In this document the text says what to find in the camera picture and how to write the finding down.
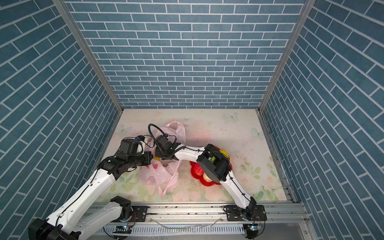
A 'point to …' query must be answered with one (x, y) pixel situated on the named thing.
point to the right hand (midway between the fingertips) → (155, 151)
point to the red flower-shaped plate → (201, 177)
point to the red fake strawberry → (198, 169)
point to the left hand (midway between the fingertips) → (154, 156)
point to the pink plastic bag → (163, 170)
